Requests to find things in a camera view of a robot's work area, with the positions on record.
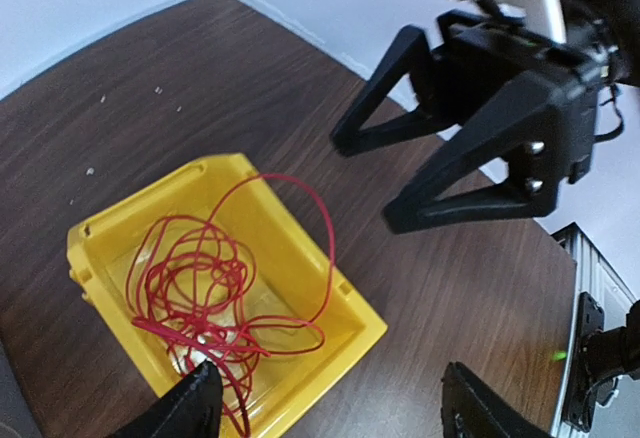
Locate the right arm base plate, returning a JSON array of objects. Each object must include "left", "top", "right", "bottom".
[{"left": 562, "top": 292, "right": 639, "bottom": 433}]

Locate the yellow plastic bin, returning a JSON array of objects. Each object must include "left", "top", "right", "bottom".
[{"left": 67, "top": 154, "right": 387, "bottom": 437}]

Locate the grey transparent plastic tub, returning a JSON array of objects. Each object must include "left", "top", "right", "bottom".
[{"left": 0, "top": 347, "right": 42, "bottom": 438}]

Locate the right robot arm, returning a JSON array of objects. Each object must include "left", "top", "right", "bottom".
[{"left": 331, "top": 0, "right": 639, "bottom": 234}]

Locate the aluminium front rail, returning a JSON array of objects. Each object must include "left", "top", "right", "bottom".
[{"left": 551, "top": 223, "right": 639, "bottom": 437}]

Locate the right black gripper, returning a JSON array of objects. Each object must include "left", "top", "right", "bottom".
[{"left": 329, "top": 10, "right": 601, "bottom": 235}]

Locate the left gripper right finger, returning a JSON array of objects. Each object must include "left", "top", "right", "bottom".
[{"left": 441, "top": 362, "right": 550, "bottom": 438}]

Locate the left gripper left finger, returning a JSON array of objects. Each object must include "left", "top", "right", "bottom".
[{"left": 110, "top": 361, "right": 223, "bottom": 438}]

